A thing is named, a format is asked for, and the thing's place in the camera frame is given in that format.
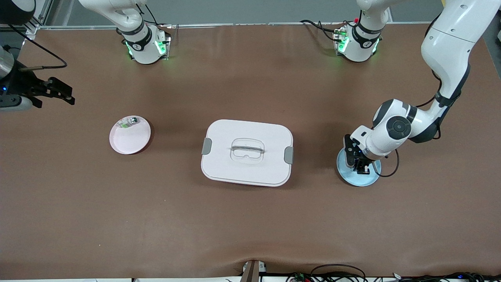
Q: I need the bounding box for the green push button switch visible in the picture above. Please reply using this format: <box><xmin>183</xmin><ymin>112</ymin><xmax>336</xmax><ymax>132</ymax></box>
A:
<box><xmin>119</xmin><ymin>116</ymin><xmax>140</xmax><ymax>130</ymax></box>

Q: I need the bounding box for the aluminium frame profile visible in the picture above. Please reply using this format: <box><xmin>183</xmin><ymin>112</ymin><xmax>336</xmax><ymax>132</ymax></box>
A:
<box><xmin>23</xmin><ymin>0</ymin><xmax>53</xmax><ymax>35</ymax></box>

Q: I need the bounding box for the pink round plate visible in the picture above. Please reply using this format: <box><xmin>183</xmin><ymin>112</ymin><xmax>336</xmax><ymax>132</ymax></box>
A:
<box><xmin>109</xmin><ymin>115</ymin><xmax>151</xmax><ymax>155</ymax></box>

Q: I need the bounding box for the black cable bundle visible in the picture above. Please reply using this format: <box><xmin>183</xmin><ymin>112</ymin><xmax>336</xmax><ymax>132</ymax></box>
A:
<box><xmin>391</xmin><ymin>271</ymin><xmax>501</xmax><ymax>282</ymax></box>

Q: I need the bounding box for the black base cable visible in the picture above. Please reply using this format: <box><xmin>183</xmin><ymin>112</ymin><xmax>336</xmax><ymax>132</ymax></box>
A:
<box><xmin>135</xmin><ymin>4</ymin><xmax>161</xmax><ymax>26</ymax></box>
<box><xmin>301</xmin><ymin>19</ymin><xmax>339</xmax><ymax>42</ymax></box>

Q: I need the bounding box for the brown table cover mat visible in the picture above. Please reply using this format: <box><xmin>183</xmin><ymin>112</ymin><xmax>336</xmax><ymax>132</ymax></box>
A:
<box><xmin>0</xmin><ymin>23</ymin><xmax>501</xmax><ymax>279</ymax></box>

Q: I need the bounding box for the white lidded plastic box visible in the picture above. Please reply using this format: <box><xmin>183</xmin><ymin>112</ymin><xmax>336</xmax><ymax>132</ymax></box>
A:
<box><xmin>201</xmin><ymin>119</ymin><xmax>294</xmax><ymax>187</ymax></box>

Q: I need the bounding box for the grey metal bracket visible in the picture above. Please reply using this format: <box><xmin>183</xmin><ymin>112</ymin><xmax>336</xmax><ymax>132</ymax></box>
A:
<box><xmin>242</xmin><ymin>260</ymin><xmax>267</xmax><ymax>282</ymax></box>

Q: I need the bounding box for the light blue round plate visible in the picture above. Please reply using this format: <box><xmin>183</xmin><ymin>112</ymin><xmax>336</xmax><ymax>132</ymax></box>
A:
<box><xmin>337</xmin><ymin>148</ymin><xmax>382</xmax><ymax>187</ymax></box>

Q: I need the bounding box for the looped black cable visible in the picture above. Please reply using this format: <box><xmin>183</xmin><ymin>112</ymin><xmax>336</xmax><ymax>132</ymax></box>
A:
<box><xmin>310</xmin><ymin>264</ymin><xmax>367</xmax><ymax>282</ymax></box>

